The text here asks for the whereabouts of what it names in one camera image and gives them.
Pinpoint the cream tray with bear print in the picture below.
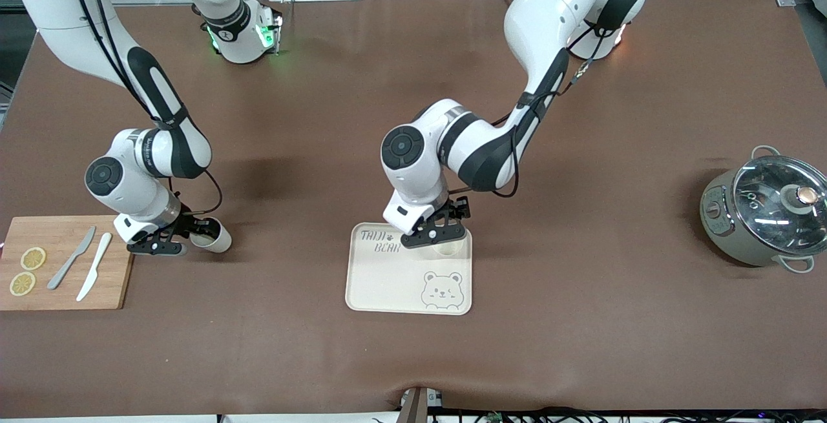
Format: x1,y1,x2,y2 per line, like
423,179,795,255
344,222,473,316

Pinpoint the metal table edge clamp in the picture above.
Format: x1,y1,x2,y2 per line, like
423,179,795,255
399,386,443,423

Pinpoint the white plastic knife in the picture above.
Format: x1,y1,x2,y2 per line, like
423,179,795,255
76,232,112,302

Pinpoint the grey plastic knife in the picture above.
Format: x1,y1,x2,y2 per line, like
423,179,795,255
47,226,96,291

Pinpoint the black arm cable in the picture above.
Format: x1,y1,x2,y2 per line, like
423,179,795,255
65,0,224,218
446,23,621,199

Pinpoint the glass pot lid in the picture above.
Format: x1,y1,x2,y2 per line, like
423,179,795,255
732,156,827,257

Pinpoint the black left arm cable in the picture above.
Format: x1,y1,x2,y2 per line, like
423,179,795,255
446,23,621,199

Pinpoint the bamboo cutting board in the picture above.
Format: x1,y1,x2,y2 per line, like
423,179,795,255
0,215,143,311

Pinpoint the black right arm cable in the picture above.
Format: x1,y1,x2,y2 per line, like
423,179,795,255
65,0,224,218

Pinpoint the green electric cooking pot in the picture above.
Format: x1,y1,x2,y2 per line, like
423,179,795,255
700,145,827,274

